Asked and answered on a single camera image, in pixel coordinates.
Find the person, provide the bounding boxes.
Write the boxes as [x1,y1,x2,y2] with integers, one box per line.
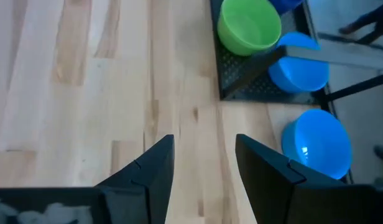
[338,1,383,45]

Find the purple mini bowl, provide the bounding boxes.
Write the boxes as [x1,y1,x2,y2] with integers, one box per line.
[268,0,305,15]

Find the black mesh rack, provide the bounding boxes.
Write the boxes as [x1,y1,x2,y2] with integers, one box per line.
[209,0,383,105]

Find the blue mini bowl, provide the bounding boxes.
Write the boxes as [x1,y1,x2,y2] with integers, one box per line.
[267,30,330,95]
[281,108,353,180]

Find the green mini bowl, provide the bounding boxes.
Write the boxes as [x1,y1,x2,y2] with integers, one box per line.
[216,0,283,57]

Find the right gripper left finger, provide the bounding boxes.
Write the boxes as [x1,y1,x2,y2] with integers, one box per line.
[0,134,175,224]

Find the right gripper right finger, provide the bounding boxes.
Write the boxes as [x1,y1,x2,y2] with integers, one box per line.
[235,133,383,224]

